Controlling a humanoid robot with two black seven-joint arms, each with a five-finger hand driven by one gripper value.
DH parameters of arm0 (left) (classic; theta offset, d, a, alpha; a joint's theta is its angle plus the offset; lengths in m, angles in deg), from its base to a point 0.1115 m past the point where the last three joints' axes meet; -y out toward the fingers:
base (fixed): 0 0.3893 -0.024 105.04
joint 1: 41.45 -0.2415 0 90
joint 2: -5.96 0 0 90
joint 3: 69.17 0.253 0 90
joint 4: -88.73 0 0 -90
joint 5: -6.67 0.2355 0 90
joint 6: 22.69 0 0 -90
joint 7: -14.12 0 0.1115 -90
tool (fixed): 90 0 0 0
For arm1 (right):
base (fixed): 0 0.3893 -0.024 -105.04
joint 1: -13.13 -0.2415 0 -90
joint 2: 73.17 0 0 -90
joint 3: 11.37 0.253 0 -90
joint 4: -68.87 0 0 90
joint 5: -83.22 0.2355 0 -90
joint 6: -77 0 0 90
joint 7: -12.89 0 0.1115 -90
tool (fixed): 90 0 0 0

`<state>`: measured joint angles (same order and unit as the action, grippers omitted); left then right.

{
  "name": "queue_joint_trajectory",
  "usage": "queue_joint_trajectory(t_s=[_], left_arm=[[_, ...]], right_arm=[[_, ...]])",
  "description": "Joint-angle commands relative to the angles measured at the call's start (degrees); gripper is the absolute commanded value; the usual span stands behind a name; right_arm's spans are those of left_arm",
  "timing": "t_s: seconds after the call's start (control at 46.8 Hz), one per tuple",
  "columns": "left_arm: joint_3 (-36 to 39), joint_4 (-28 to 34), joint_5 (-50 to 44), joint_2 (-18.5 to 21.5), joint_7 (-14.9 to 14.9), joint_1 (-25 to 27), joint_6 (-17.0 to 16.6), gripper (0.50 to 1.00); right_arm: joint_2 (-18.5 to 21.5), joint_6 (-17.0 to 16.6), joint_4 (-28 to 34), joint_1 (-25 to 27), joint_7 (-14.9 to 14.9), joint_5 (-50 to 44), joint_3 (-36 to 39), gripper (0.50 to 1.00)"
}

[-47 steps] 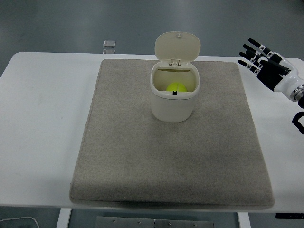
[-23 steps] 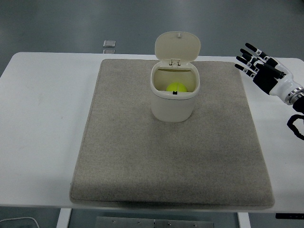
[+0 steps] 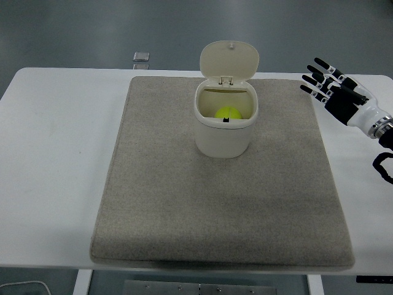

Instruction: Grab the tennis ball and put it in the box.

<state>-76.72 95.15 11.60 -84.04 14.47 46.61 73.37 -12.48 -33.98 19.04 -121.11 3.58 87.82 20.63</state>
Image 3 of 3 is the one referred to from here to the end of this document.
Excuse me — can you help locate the white table leg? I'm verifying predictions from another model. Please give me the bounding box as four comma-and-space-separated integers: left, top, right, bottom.
72, 269, 93, 295
306, 274, 323, 295

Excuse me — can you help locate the black table control panel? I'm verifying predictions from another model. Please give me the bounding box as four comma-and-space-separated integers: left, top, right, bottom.
356, 275, 393, 284

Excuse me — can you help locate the white cable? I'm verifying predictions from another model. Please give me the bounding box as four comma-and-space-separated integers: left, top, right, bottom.
0, 280, 52, 295

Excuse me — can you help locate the cream bin with hinged lid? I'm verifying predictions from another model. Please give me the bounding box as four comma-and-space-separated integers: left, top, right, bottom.
194, 40, 260, 159

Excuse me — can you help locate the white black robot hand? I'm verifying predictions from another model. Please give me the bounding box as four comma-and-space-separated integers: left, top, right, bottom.
300, 57, 391, 135

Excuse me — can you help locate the beige felt mat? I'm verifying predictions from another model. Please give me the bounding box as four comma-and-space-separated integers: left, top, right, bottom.
89, 76, 356, 273

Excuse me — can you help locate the yellow-green tennis ball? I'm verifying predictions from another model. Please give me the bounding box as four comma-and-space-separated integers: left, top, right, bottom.
214, 106, 242, 120

